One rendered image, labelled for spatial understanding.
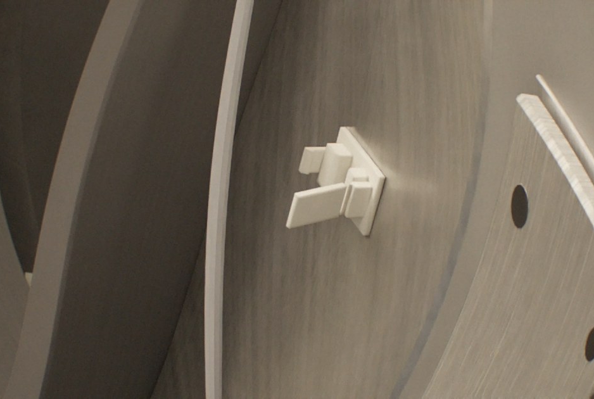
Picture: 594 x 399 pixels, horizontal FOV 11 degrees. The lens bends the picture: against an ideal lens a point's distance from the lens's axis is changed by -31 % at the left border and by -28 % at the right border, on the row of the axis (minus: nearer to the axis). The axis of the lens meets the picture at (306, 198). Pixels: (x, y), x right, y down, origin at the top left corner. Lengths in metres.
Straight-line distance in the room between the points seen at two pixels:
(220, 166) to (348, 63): 0.04
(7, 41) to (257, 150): 0.78
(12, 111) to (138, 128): 0.75
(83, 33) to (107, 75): 0.89
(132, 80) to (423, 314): 0.11
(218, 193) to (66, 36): 0.92
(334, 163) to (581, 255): 0.15
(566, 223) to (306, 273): 0.16
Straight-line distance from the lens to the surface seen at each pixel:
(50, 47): 1.85
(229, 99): 0.94
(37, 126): 1.83
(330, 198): 0.93
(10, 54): 1.75
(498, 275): 0.86
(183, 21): 0.97
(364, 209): 0.94
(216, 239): 0.94
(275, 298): 0.98
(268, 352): 0.99
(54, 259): 1.02
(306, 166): 0.95
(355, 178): 0.94
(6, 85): 1.74
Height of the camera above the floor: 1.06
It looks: 7 degrees down
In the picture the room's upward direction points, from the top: 3 degrees clockwise
